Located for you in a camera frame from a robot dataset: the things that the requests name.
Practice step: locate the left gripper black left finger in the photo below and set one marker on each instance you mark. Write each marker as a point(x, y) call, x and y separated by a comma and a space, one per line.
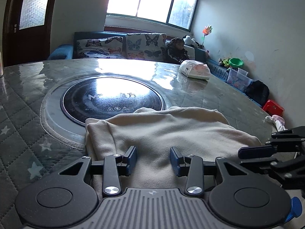
point(66, 197)

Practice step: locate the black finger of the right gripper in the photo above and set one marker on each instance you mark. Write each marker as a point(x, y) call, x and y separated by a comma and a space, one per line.
point(290, 174)
point(290, 140)

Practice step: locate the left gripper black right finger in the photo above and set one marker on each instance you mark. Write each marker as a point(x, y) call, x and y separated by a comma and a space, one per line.
point(239, 197)

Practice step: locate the cream long-sleeve garment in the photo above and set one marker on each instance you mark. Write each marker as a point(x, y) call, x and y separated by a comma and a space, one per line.
point(194, 131)

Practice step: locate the white and pink socks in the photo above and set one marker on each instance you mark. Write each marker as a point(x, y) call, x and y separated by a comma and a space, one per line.
point(277, 121)

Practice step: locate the blue clip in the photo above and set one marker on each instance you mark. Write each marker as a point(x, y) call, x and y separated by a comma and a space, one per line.
point(296, 209)

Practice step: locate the red plastic stool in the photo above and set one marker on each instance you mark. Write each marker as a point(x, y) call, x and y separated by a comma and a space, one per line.
point(272, 108)

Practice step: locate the black bag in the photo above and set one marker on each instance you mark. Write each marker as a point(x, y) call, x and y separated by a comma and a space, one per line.
point(258, 92)

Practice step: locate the clear plastic storage box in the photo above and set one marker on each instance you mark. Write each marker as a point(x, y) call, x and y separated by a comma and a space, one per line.
point(238, 80)

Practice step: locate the round black induction cooktop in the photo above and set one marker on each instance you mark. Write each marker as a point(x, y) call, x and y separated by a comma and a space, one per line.
point(67, 105)

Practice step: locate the green plastic bowl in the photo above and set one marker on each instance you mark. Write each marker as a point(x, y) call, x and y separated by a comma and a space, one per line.
point(236, 63)

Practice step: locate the white pink tissue pack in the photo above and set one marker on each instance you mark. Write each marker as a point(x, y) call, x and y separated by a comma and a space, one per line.
point(195, 69)

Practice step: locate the white plush toy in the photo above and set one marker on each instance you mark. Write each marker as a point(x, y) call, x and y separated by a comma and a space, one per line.
point(190, 41)

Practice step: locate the blue sofa bench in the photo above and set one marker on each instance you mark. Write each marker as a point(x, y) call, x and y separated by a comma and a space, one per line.
point(68, 51)

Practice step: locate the dark brown stuffed toy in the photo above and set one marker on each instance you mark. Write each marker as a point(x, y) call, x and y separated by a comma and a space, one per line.
point(175, 52)

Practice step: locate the butterfly pattern cushion left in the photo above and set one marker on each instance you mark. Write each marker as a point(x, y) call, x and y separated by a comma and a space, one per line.
point(100, 48)

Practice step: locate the butterfly pattern cushion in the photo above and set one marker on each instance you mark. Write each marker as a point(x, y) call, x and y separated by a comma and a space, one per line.
point(145, 46)
point(100, 48)

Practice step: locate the butterfly pattern cushion right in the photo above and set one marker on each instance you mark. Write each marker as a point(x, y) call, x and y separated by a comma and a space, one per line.
point(145, 46)

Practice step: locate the dark wooden door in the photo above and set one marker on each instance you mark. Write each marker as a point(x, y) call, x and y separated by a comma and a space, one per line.
point(26, 31)

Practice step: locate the window with frame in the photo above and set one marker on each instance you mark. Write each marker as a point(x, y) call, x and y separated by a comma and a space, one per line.
point(176, 13)

